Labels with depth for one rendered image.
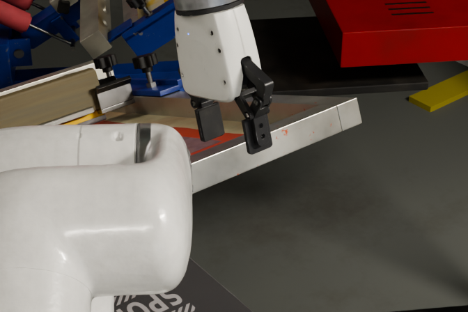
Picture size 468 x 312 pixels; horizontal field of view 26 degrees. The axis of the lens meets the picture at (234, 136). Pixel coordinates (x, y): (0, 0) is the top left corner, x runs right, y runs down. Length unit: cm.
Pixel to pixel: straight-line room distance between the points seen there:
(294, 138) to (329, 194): 235
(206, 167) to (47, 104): 60
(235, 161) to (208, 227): 222
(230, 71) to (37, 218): 49
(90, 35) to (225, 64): 112
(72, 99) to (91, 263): 124
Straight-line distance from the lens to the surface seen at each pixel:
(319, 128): 138
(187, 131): 163
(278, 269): 334
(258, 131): 109
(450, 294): 331
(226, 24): 107
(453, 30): 237
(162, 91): 180
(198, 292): 177
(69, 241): 62
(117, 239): 62
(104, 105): 186
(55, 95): 183
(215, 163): 129
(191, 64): 112
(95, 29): 218
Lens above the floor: 208
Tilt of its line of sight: 31 degrees down
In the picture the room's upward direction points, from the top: straight up
